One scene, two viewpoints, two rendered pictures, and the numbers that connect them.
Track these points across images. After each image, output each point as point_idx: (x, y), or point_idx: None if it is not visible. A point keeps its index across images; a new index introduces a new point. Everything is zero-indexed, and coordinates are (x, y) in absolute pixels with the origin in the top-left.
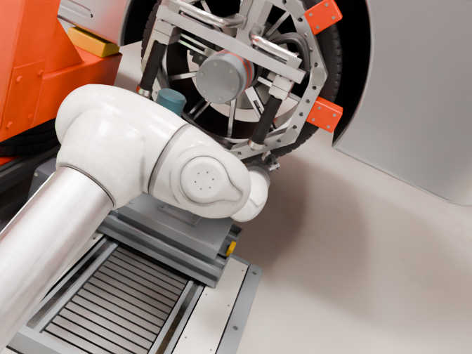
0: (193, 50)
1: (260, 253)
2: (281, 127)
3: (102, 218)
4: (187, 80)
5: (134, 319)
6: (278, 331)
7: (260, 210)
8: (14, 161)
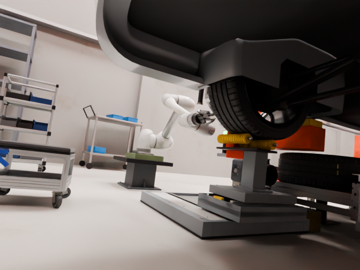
0: None
1: (239, 260)
2: None
3: (173, 112)
4: (287, 115)
5: (197, 201)
6: (154, 225)
7: (179, 119)
8: (278, 181)
